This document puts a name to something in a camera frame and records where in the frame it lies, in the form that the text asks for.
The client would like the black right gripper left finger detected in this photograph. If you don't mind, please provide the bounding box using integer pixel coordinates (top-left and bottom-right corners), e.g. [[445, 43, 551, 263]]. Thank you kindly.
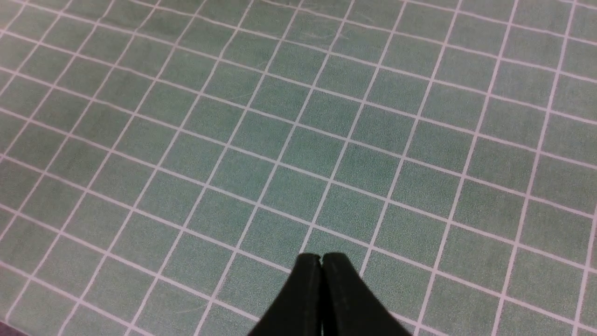
[[248, 253, 322, 336]]

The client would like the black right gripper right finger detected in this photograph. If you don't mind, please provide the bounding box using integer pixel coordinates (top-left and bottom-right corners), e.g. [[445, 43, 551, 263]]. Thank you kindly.
[[322, 252, 411, 336]]

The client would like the green checkered tablecloth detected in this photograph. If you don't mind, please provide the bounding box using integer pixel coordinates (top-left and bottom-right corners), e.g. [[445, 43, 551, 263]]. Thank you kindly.
[[0, 0, 597, 336]]

